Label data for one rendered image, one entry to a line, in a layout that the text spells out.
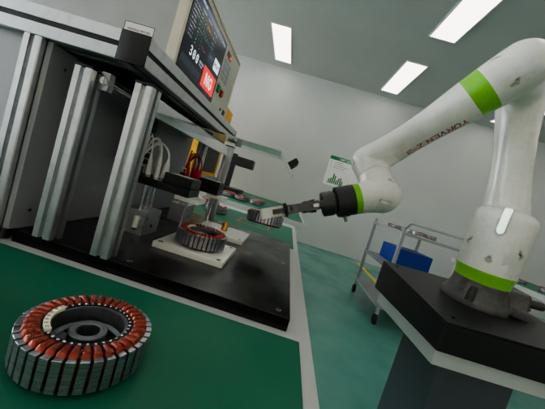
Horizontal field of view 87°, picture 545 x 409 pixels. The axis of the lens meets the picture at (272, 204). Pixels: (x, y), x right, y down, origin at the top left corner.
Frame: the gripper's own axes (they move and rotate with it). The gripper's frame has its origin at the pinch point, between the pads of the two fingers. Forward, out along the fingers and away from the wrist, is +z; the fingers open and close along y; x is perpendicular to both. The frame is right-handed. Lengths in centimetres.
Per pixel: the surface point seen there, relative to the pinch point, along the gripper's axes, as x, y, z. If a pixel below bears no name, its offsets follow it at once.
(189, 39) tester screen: 37.2, -31.1, 8.4
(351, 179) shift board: 50, 502, -148
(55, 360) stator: -10, -66, 14
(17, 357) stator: -9, -66, 17
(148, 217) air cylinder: 2.8, -25.9, 24.7
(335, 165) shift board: 85, 500, -121
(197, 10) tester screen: 42, -32, 6
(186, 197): 5.6, -27.2, 15.0
